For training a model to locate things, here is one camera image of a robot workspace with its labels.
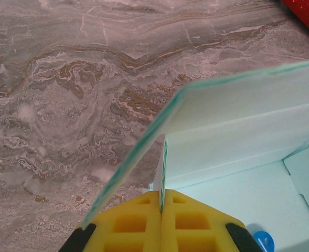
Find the light blue paper box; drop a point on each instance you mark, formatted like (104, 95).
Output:
(235, 131)

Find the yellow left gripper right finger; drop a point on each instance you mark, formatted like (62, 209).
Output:
(196, 231)

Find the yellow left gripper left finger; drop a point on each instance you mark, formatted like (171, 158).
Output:
(130, 231)

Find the blue toy microphone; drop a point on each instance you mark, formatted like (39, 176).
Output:
(264, 239)

